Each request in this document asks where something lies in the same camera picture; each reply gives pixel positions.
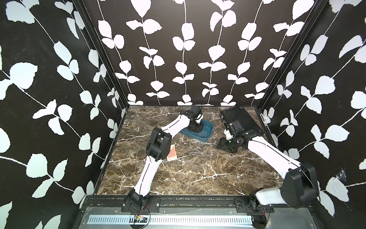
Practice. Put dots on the playing card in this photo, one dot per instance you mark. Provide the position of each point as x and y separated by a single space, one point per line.
172 154

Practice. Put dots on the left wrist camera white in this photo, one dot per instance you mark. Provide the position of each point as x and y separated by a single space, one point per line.
196 114

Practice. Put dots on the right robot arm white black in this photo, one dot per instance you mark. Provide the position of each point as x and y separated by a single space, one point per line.
299 185

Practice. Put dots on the small circuit board with wires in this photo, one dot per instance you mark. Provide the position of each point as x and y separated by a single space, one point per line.
141 221

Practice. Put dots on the white perforated strip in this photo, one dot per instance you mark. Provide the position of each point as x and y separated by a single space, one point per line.
181 220

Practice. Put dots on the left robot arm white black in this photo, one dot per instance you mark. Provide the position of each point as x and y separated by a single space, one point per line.
158 148

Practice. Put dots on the black carrying case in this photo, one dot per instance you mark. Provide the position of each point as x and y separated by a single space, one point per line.
243 117

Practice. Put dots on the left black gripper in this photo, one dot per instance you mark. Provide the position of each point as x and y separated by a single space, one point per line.
199 130

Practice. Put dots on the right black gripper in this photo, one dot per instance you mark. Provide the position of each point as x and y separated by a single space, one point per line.
222 145

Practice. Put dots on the steel nail pile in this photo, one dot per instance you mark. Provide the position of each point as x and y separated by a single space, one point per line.
198 157

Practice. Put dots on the black front rail base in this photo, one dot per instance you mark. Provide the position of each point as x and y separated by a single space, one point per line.
156 203

